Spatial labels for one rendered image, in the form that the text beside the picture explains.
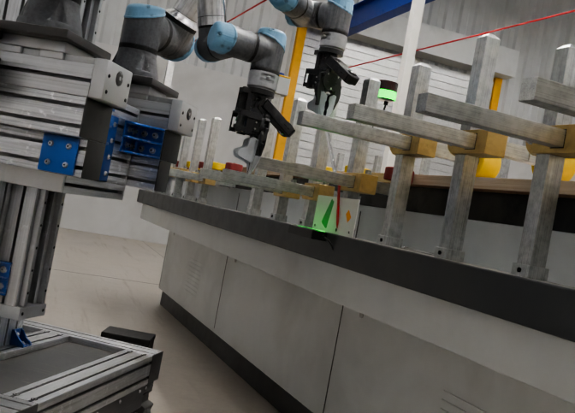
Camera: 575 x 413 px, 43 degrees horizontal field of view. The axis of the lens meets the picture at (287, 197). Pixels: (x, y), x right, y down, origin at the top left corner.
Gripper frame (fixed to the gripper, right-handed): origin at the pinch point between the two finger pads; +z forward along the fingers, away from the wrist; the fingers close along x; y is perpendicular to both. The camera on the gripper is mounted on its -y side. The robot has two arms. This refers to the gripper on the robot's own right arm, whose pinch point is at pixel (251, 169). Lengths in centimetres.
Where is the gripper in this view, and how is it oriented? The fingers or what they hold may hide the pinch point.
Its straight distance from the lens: 185.9
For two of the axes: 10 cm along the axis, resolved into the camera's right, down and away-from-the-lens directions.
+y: -9.1, -2.0, -3.7
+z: -2.0, 9.8, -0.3
